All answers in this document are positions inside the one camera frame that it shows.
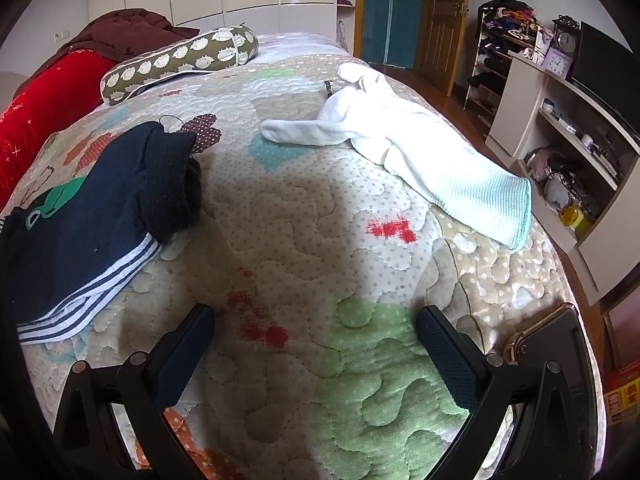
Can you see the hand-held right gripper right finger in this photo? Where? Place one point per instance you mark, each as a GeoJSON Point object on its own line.
{"type": "Point", "coordinates": [450, 360]}

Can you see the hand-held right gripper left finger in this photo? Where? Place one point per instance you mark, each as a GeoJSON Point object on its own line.
{"type": "Point", "coordinates": [185, 355]}

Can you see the navy pants with striped cuffs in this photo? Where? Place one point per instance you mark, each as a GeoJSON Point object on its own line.
{"type": "Point", "coordinates": [75, 240]}

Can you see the black smartphone with gold edge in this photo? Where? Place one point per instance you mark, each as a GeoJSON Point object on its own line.
{"type": "Point", "coordinates": [550, 335]}

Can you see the red cardboard box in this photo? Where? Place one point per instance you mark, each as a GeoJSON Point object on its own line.
{"type": "Point", "coordinates": [622, 397]}

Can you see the quilted heart-print bedspread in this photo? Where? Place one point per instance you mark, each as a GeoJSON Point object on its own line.
{"type": "Point", "coordinates": [300, 210]}

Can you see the yellow jar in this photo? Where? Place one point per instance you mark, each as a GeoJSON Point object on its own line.
{"type": "Point", "coordinates": [574, 215]}

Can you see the pink bag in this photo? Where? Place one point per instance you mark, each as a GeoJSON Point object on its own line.
{"type": "Point", "coordinates": [540, 162]}

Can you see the white knit tights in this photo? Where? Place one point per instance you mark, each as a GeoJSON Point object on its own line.
{"type": "Point", "coordinates": [400, 135]}

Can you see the white shelf unit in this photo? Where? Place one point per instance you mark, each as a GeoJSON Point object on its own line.
{"type": "Point", "coordinates": [520, 105]}

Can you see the small white jar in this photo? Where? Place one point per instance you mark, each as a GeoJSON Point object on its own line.
{"type": "Point", "coordinates": [549, 105]}

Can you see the red bolster cushion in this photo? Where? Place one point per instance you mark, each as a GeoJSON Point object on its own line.
{"type": "Point", "coordinates": [40, 110]}

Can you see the green patterned pillow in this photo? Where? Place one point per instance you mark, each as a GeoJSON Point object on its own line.
{"type": "Point", "coordinates": [190, 57]}

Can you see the white shoe rack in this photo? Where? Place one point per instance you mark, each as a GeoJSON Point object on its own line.
{"type": "Point", "coordinates": [492, 60]}

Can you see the purple alarm clock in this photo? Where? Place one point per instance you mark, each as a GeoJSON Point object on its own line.
{"type": "Point", "coordinates": [557, 62]}

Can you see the beige headboard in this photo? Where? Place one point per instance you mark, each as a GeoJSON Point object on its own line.
{"type": "Point", "coordinates": [10, 85]}

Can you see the black television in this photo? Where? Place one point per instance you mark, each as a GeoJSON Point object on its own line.
{"type": "Point", "coordinates": [605, 70]}

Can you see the brown blanket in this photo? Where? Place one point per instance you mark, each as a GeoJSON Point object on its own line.
{"type": "Point", "coordinates": [130, 27]}

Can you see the wooden door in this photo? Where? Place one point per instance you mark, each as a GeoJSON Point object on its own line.
{"type": "Point", "coordinates": [442, 20]}

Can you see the ornate dark table clock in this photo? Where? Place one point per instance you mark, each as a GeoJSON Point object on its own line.
{"type": "Point", "coordinates": [566, 40]}

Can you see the pile of clothes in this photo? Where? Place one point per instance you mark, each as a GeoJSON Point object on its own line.
{"type": "Point", "coordinates": [507, 17]}

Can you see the teal curtain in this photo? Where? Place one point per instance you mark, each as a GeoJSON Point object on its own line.
{"type": "Point", "coordinates": [390, 10]}

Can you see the white wall outlet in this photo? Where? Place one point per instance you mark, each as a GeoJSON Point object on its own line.
{"type": "Point", "coordinates": [60, 35]}

